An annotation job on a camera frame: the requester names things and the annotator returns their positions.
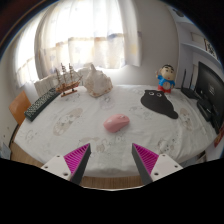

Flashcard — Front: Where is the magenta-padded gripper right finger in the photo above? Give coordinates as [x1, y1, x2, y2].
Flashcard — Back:
[131, 143, 184, 185]

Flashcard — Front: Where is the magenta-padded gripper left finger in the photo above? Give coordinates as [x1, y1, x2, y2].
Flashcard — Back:
[40, 143, 92, 185]

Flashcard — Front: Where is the pink computer mouse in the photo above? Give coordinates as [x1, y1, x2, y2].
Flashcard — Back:
[102, 113, 131, 134]

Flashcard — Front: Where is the black cat-shaped mouse pad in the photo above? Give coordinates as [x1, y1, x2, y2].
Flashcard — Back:
[140, 89, 180, 120]

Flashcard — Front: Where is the white printed tablecloth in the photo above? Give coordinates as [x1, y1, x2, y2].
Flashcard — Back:
[13, 84, 218, 178]

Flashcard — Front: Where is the black computer keyboard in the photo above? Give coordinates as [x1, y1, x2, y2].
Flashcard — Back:
[23, 87, 62, 122]

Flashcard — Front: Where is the wooden model sailing ship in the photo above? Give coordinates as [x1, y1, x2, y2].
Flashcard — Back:
[54, 62, 84, 98]

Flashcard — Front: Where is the small black box device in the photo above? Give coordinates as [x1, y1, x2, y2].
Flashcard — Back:
[196, 98, 214, 122]

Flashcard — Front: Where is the large white conch shell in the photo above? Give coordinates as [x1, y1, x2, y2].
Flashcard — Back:
[83, 63, 114, 98]

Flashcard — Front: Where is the black router with antennas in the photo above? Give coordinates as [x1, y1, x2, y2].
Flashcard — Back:
[180, 68, 201, 100]

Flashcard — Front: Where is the cartoon boy figurine clock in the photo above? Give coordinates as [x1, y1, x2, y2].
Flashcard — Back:
[154, 64, 177, 94]

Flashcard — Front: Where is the black computer monitor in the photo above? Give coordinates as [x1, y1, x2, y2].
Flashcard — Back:
[194, 60, 224, 134]

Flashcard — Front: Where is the white star-print curtain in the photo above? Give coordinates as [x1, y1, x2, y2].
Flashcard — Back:
[13, 0, 143, 88]

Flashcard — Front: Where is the white wall shelf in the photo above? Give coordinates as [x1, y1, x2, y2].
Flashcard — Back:
[176, 9, 224, 68]

